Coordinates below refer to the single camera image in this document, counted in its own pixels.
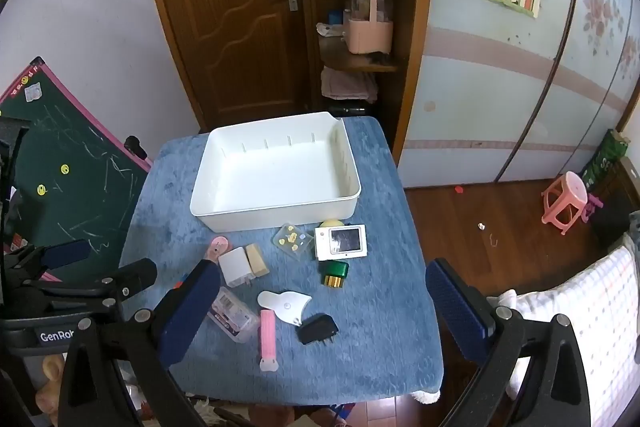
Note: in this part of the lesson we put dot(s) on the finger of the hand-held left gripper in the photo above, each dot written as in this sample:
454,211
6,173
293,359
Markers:
130,277
65,254

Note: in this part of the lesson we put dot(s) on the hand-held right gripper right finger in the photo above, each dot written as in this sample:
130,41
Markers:
460,312

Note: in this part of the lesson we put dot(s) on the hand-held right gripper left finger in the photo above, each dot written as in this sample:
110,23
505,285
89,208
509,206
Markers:
187,312

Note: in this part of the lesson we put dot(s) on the clear floss pick box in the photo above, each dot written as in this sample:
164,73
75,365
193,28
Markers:
232,314

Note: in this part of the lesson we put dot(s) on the white charger plug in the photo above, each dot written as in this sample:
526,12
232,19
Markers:
231,266

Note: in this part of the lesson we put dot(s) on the pink round case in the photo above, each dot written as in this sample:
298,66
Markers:
218,248

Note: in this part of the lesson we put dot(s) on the pink tube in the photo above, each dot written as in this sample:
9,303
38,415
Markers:
267,339

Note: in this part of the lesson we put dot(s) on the beige rectangular block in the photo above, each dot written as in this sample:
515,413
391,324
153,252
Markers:
256,262

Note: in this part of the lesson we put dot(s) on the white plastic tool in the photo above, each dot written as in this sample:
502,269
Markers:
280,302

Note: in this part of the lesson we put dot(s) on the small clear plastic box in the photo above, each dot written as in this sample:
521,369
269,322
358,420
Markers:
290,241

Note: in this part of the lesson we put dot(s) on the black charger plug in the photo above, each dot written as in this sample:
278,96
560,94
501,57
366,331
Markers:
315,329

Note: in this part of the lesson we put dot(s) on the green gadget with gold teeth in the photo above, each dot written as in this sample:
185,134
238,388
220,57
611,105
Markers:
334,269

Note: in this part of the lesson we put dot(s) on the white device with screen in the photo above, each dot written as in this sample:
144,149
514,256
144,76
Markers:
345,241

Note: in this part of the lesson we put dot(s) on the pale yellow round ball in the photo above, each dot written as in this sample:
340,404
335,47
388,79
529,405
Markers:
331,224

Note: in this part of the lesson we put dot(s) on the white plastic storage bin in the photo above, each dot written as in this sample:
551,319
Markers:
275,177

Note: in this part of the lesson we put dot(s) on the blue plush table cover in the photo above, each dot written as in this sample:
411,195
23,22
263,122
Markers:
365,347

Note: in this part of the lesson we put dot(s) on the black easel knob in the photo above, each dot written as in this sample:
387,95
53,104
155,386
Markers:
135,146

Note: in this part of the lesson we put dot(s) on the white dotted blanket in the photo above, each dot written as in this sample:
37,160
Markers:
595,317

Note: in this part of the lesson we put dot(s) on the pink plastic stool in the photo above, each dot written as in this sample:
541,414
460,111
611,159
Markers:
565,202

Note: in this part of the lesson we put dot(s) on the white sticker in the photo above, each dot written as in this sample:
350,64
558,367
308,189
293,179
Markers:
34,93

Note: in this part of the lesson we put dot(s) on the dark wooden furniture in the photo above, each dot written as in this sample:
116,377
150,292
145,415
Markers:
620,202

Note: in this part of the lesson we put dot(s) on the green printed bag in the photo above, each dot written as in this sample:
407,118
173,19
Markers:
605,159

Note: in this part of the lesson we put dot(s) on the floral sliding wardrobe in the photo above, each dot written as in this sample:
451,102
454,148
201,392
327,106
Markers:
500,97

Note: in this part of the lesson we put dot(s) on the folded pink towels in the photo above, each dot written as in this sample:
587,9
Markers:
347,84

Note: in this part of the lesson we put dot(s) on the wooden corner shelf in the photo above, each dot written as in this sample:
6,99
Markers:
412,32

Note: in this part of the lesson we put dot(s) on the brown wooden door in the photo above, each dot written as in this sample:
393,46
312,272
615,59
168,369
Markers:
225,7

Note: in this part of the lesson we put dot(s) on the white packet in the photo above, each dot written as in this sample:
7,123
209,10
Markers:
327,29

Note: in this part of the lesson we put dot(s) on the blue cup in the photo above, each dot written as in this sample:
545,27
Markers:
334,16

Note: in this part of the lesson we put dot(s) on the green chalkboard with pink frame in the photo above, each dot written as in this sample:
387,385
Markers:
75,187

